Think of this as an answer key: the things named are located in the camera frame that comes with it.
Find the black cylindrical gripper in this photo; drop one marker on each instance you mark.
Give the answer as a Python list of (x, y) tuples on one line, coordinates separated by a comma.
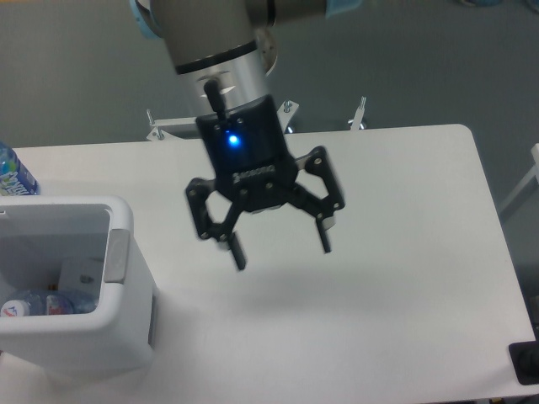
[(248, 155)]

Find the crushed clear plastic bottle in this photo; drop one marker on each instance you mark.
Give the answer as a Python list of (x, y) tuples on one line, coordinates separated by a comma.
[(48, 303)]

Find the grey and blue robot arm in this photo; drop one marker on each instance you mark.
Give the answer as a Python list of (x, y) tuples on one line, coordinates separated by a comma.
[(214, 52)]

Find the white plastic trash can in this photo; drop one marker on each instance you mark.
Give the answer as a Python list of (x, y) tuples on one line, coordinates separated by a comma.
[(37, 233)]

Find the blue labelled water bottle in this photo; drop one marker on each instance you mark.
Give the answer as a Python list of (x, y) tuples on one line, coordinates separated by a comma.
[(16, 179)]

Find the white furniture leg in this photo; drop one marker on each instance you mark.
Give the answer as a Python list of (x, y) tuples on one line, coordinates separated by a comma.
[(525, 188)]

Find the black clamp at table edge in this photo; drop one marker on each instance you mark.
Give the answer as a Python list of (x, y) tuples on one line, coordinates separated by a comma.
[(524, 357)]

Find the white metal robot base frame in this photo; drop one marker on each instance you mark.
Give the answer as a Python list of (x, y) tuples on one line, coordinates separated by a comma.
[(185, 128)]

